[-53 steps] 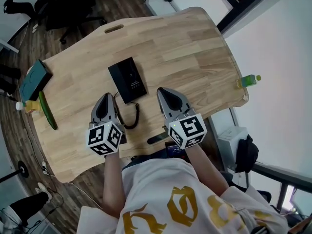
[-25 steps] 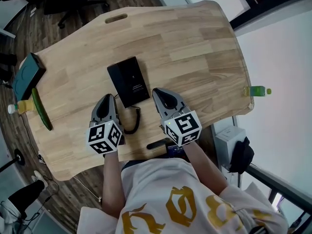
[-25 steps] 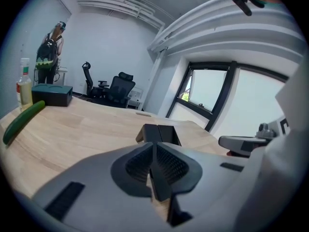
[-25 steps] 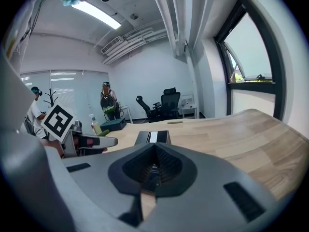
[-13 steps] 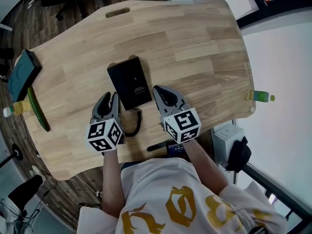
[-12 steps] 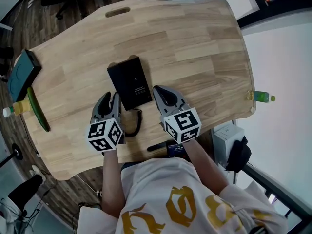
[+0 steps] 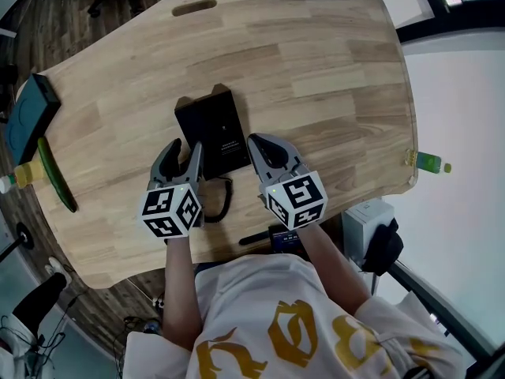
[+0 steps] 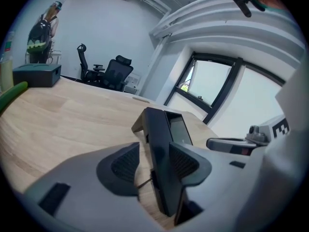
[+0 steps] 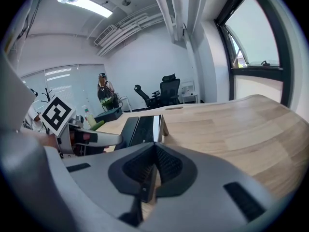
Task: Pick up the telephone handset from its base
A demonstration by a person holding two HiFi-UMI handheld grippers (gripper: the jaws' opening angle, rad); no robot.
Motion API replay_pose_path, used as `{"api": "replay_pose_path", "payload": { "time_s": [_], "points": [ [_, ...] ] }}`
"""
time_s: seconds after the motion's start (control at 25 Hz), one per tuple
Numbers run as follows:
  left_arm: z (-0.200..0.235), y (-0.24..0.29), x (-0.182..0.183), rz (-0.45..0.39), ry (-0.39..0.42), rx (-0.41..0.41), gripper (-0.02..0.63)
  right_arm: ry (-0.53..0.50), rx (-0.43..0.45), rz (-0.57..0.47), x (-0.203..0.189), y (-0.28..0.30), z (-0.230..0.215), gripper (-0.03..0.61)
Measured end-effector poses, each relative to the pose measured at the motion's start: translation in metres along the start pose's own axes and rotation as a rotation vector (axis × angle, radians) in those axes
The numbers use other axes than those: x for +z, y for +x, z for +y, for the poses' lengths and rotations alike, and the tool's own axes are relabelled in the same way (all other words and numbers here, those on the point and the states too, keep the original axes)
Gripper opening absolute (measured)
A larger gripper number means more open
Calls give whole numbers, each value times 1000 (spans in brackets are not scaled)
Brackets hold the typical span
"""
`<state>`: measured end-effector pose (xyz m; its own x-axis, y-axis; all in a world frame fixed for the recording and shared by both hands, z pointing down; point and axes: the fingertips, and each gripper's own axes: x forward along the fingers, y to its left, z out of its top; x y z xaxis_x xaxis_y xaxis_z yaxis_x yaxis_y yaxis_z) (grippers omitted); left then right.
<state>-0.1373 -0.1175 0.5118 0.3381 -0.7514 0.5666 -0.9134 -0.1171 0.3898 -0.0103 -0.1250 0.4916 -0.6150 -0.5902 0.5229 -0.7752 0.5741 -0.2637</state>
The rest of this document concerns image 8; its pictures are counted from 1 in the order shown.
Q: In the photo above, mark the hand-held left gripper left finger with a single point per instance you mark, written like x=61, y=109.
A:
x=84, y=178

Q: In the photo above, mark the black head camera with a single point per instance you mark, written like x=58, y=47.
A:
x=242, y=2

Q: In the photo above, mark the large black office chair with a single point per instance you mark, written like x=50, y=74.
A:
x=118, y=74

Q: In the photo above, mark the white side table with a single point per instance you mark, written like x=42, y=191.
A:
x=132, y=83

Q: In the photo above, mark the black window frame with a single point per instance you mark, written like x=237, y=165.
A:
x=231, y=81

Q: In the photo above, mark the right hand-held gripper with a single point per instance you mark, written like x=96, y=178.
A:
x=268, y=129

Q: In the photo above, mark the tilted black office chair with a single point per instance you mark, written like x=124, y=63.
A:
x=84, y=64

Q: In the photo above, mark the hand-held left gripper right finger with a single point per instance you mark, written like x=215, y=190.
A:
x=217, y=185

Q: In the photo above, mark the black and green backpack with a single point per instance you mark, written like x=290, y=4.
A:
x=38, y=35

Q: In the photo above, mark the teal box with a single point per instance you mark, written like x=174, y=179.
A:
x=36, y=75

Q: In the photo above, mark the black phone handset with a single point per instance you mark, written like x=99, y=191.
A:
x=157, y=141

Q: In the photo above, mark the yellow drink bottle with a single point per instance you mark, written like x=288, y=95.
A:
x=6, y=71

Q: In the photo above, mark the green cucumber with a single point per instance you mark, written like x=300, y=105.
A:
x=12, y=94

